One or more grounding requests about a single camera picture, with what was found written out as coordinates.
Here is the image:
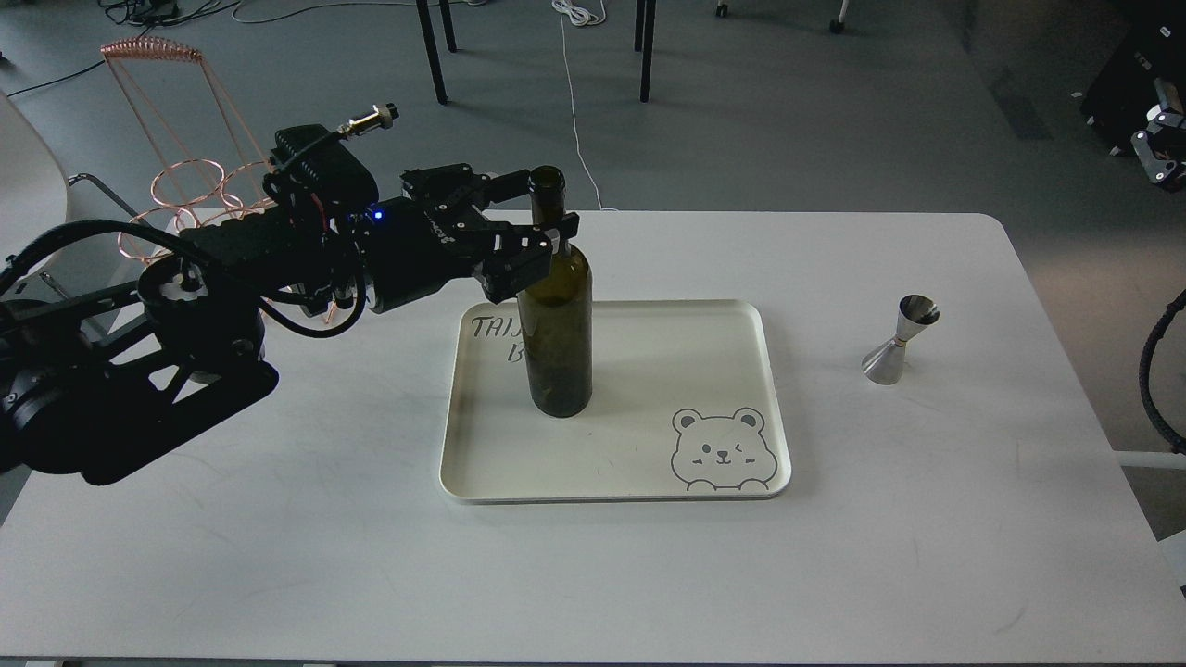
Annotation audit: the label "black table leg right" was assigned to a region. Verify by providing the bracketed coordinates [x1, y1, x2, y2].
[635, 0, 657, 103]

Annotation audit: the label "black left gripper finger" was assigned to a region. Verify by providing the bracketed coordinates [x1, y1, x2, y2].
[463, 169, 530, 212]
[472, 212, 580, 304]

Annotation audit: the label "black table leg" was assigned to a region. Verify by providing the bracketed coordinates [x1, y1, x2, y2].
[414, 1, 458, 106]
[635, 0, 657, 103]

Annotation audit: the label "black equipment box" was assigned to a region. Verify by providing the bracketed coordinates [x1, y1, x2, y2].
[1080, 13, 1185, 155]

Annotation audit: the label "silver steel jigger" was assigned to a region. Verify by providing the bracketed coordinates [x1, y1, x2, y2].
[863, 294, 940, 385]

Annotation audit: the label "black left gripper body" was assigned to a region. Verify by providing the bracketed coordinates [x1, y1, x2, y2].
[356, 165, 492, 315]

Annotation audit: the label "black table leg left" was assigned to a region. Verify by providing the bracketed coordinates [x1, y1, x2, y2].
[414, 1, 458, 106]

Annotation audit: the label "copper wire bottle rack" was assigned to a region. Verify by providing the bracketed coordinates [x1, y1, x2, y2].
[100, 34, 278, 233]

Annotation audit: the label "black floor cables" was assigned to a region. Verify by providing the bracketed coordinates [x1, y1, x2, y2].
[5, 0, 270, 99]

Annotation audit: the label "cream bear print tray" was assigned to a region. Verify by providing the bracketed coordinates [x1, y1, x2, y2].
[439, 300, 792, 503]

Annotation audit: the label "white floor cable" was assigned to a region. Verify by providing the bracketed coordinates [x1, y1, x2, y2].
[551, 0, 620, 212]

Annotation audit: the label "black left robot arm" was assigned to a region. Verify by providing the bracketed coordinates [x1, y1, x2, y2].
[1, 104, 579, 485]

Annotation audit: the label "dark green wine bottle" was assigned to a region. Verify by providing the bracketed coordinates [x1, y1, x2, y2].
[517, 165, 592, 418]

